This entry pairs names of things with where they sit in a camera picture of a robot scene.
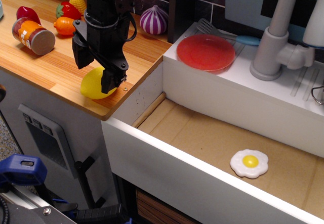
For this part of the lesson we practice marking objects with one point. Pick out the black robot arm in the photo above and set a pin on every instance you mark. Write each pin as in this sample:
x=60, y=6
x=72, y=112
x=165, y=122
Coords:
x=109, y=11

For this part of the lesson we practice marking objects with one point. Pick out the grey spatula blue handle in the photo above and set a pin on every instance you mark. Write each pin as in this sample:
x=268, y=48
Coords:
x=206, y=27

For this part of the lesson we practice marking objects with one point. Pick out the white bottle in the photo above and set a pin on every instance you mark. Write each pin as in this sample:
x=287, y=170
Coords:
x=313, y=35

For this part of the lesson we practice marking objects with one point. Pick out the orange labelled toy can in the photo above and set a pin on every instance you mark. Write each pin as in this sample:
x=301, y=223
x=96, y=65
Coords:
x=32, y=35

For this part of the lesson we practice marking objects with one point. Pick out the black oven door handle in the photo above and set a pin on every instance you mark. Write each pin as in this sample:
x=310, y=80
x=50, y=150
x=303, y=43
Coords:
x=81, y=168

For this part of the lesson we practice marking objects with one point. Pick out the yellow toy corn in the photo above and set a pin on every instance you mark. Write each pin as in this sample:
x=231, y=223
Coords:
x=80, y=5

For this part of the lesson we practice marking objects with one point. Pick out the grey toy oven door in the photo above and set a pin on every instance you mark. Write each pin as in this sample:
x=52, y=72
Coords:
x=50, y=140

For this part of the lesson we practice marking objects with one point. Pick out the grey toy faucet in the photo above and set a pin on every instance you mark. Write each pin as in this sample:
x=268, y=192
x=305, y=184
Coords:
x=274, y=49

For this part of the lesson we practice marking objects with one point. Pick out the yellow toy lemon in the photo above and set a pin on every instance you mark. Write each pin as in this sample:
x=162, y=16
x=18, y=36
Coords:
x=90, y=86

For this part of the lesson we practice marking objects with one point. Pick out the purple striped toy onion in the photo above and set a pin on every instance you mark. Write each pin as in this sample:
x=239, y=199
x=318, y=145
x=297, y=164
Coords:
x=154, y=20

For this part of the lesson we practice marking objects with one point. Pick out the red plastic plate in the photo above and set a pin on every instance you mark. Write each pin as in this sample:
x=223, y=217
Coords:
x=206, y=52

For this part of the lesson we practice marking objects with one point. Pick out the blue clamp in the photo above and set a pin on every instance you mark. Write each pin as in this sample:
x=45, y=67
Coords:
x=23, y=170

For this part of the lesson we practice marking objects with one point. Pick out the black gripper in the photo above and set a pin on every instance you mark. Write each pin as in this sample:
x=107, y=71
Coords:
x=93, y=40

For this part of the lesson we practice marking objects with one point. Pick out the red toy strawberry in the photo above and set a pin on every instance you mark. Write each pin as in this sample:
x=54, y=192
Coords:
x=66, y=9

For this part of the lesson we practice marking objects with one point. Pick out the orange toy carrot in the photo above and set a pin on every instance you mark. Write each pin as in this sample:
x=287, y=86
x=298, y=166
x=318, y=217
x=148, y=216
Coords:
x=64, y=26

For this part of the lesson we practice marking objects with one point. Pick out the red toy pepper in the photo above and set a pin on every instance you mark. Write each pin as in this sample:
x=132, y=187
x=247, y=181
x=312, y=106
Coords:
x=27, y=12

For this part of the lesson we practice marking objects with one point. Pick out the toy fried egg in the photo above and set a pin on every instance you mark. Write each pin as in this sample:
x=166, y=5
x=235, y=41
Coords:
x=249, y=163

